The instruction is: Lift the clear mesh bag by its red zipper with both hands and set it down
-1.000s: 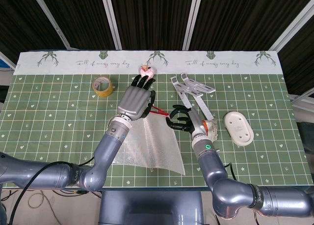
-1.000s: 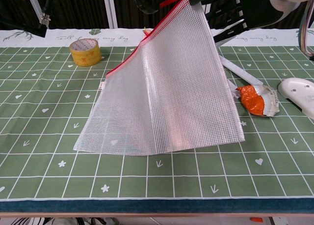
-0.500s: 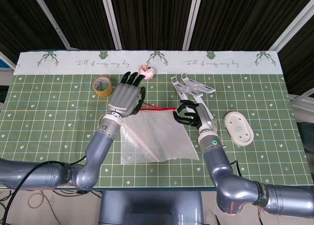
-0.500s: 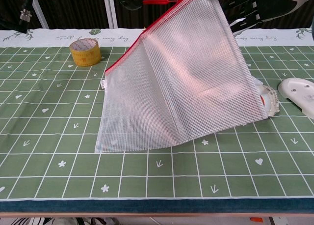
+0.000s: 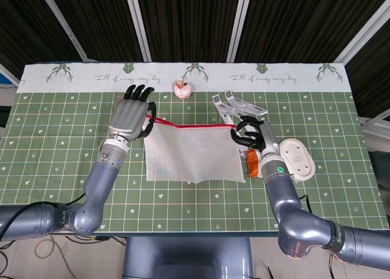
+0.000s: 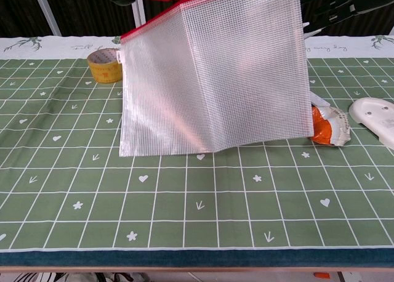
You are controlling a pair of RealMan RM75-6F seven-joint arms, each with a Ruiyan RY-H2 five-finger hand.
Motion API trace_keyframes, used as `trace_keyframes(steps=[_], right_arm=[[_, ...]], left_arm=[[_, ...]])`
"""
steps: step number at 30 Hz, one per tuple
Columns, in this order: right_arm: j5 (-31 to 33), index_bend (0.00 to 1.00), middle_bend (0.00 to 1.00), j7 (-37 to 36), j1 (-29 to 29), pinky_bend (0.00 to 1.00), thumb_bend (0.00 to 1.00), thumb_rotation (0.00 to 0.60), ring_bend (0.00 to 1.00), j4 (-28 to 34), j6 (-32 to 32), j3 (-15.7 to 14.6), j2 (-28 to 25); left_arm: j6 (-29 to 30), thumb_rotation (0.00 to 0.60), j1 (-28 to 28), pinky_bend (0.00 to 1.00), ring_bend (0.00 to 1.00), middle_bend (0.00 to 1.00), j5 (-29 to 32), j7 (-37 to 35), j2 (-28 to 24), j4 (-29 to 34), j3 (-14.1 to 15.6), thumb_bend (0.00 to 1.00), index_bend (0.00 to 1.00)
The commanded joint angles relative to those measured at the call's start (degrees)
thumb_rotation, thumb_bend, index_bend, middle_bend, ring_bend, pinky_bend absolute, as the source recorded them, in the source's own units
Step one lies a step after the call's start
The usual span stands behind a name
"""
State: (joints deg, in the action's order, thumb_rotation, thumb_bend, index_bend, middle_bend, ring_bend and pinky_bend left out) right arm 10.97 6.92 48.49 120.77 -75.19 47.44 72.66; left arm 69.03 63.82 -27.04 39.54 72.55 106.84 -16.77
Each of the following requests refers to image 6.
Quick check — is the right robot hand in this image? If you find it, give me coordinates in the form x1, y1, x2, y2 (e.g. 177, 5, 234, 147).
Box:
298, 0, 394, 26

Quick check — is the clear mesh zipper pouch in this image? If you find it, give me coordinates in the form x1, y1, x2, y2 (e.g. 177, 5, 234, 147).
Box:
118, 0, 315, 158

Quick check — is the white folding stand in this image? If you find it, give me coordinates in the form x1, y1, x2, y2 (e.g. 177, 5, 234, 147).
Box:
302, 21, 332, 108

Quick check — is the white oval plastic device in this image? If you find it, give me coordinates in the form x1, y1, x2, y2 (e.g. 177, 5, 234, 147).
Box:
348, 97, 394, 150

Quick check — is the orange white crumpled packet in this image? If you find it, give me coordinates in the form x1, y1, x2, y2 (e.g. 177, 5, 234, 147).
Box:
310, 105, 352, 147

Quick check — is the green grid tablecloth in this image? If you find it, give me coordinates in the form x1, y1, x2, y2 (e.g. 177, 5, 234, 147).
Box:
0, 34, 394, 252

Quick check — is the yellow tape roll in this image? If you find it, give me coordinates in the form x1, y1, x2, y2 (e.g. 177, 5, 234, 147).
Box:
86, 47, 123, 84

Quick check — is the black white clutter under table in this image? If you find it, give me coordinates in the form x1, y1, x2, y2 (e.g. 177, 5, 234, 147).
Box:
14, 272, 148, 282

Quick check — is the slanted white frame post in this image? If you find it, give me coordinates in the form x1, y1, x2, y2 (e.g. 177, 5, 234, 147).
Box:
31, 0, 62, 36

